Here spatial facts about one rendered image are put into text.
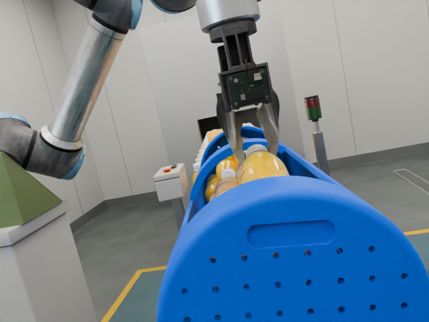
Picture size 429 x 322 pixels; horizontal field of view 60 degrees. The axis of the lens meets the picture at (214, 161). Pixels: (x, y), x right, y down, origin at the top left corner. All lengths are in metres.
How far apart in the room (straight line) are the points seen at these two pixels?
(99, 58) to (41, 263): 0.67
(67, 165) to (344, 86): 4.59
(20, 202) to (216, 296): 0.91
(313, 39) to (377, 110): 1.33
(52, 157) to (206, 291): 1.09
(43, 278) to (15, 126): 0.52
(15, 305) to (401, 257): 1.10
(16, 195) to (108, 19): 0.58
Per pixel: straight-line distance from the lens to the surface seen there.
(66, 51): 6.25
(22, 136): 1.43
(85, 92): 1.30
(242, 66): 0.53
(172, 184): 1.41
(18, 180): 1.23
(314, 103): 1.66
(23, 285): 1.25
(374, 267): 0.41
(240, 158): 0.60
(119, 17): 1.21
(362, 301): 0.42
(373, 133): 5.67
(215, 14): 0.55
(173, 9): 0.71
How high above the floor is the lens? 1.33
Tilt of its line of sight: 9 degrees down
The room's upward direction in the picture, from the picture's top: 12 degrees counter-clockwise
